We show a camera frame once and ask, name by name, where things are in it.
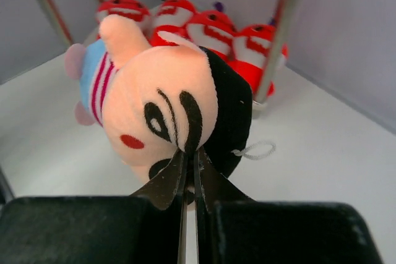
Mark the boy doll plush striped shirt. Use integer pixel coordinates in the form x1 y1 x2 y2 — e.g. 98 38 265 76
64 15 277 209

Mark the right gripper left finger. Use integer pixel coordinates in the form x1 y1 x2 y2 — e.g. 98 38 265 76
1 152 187 263

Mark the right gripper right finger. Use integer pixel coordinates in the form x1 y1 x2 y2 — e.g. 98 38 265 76
194 150 382 263

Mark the white two-tier wooden shelf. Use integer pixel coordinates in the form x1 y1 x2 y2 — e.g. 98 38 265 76
21 0 322 119

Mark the red shark plush purple fin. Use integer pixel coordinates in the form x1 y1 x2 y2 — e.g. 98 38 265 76
95 0 151 39

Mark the red shark plush toy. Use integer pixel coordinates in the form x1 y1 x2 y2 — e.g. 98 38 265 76
228 23 275 93
186 2 237 61
149 0 197 46

